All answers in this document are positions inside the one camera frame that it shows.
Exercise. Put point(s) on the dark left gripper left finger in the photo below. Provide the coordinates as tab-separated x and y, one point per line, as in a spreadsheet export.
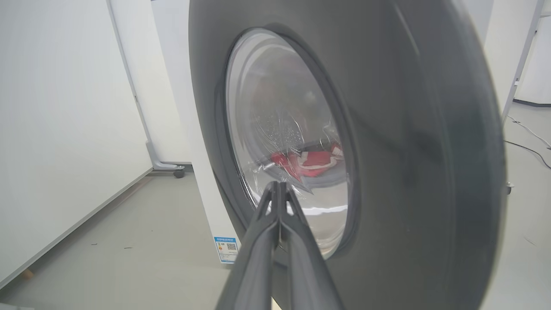
254	267

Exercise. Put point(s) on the red jersey with white lettering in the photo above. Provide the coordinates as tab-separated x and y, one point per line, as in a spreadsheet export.
314	170

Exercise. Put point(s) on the metal cart leg with caster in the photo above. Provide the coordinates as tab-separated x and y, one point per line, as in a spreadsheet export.
523	56

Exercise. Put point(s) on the white partition with caster foot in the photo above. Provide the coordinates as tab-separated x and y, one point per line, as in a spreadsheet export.
64	129

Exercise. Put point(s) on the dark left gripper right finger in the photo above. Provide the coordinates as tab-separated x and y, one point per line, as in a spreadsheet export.
308	267

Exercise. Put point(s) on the blue white energy label sticker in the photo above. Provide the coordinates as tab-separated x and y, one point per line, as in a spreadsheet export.
226	249

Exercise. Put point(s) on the white front-load washing machine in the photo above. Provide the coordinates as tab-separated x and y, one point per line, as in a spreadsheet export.
176	86

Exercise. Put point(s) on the grey washing machine door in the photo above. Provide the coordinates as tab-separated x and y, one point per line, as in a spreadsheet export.
409	172

